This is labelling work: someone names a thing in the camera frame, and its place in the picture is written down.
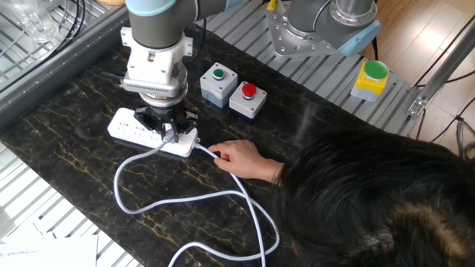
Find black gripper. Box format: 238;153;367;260
133;103;199;144

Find white power cord with plug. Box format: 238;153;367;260
113;129;281;267

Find white power strip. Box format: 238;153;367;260
107;107;200;158

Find person right forearm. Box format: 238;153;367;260
261;158;286;185

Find person right hand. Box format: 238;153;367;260
207;139;265;179

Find grey box green push button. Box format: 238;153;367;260
199;62;239;109

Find grey box red push button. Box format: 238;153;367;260
228;80;268;119

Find black marble pattern slab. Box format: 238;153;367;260
0;7;404;267

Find grey aluminium beam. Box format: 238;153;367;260
0;0;131;133

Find clear plastic container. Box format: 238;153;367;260
0;0;60;45

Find white paper sheets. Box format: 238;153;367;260
0;218;99;267

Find yellow box large green button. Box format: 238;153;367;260
350;59;390;104

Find person head black hair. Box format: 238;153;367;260
272;128;475;267

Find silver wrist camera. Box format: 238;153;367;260
120;78;185;99

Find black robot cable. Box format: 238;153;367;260
187;18;208;64

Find black cable bundle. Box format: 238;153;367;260
44;0;87;56

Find silver robot mount plate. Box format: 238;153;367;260
265;0;335;59

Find thin black cable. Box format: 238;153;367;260
414;96;475;149

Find aluminium frame pole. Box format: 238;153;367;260
406;22;475;119

